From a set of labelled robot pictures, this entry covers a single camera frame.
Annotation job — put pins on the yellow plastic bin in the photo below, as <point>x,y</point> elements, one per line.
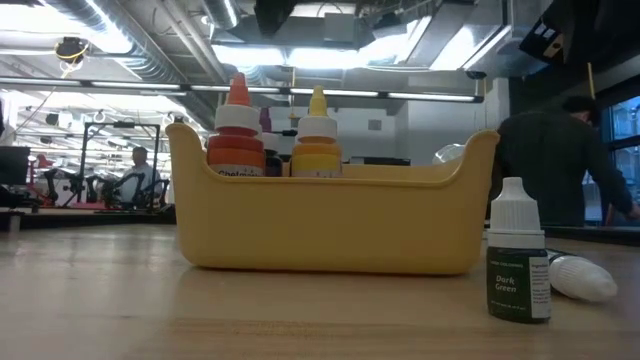
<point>330,225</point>

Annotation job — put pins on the large orange food coloring bottle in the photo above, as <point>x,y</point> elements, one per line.
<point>235,150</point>

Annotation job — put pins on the black monitor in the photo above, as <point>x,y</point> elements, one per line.
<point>14,165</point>

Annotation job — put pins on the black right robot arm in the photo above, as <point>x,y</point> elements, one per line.
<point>600,30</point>

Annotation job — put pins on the person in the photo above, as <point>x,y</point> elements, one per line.
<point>550,165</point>
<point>137,175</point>

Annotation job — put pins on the long ceiling light bar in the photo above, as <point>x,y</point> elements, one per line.
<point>125,85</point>

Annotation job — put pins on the blue-lit window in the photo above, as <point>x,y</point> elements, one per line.
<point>625,150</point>

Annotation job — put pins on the tall black frame stand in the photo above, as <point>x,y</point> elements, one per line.
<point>122,124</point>

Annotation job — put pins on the small dark green coloring bottle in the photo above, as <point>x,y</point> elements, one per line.
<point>515,290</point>

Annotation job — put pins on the rectangular metal ceiling duct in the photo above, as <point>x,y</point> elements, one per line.
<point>450,35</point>

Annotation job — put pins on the large yellow food coloring bottle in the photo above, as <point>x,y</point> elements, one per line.
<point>316,160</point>

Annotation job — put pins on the grey wall vent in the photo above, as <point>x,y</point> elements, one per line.
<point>375,125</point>

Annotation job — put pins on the small dark food coloring bottle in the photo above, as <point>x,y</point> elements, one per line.
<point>582,277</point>

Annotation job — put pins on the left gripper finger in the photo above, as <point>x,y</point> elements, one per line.
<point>275,15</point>

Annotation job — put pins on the round silver ventilation duct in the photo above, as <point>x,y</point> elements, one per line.
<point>150,50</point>

